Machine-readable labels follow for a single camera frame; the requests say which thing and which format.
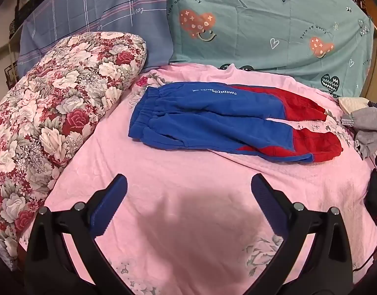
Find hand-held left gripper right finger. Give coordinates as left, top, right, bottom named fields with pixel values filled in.
left=251, top=173, right=354, bottom=295

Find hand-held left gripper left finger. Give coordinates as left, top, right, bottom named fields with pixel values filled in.
left=24, top=174, right=137, bottom=295

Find blue and red pants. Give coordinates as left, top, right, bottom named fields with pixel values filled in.
left=128, top=81, right=343, bottom=164

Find pink floral blanket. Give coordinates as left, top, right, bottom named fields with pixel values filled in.
left=18, top=63, right=377, bottom=295

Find dark cloth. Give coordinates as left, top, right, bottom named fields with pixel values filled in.
left=364, top=160, right=377, bottom=235

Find red floral quilt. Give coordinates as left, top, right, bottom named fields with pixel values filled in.
left=0, top=31, right=147, bottom=271

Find grey cloth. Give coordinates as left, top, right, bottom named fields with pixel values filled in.
left=342, top=107, right=377, bottom=160

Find cream cloth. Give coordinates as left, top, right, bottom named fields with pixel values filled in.
left=339, top=96, right=370, bottom=114

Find teal heart-print pillow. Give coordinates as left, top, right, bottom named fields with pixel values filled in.
left=165, top=0, right=375, bottom=97

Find purple plaid pillow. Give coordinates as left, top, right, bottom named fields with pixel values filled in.
left=17, top=0, right=177, bottom=77

